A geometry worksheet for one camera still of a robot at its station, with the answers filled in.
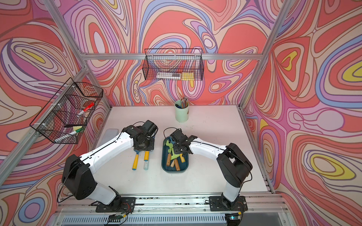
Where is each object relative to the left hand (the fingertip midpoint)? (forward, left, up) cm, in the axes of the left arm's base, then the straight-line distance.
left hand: (151, 147), depth 83 cm
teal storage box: (-5, -12, -9) cm, 16 cm away
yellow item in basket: (+39, -22, +23) cm, 51 cm away
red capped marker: (+15, +34, +20) cm, 42 cm away
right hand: (+1, -17, -8) cm, 19 cm away
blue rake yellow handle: (-6, +2, +1) cm, 6 cm away
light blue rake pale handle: (-7, +4, -10) cm, 13 cm away
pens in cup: (+34, -20, +5) cm, 39 cm away
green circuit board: (-33, +16, -14) cm, 40 cm away
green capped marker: (0, +36, +16) cm, 40 cm away
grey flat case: (+16, +35, -10) cm, 40 cm away
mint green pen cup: (+30, -18, -4) cm, 35 cm away
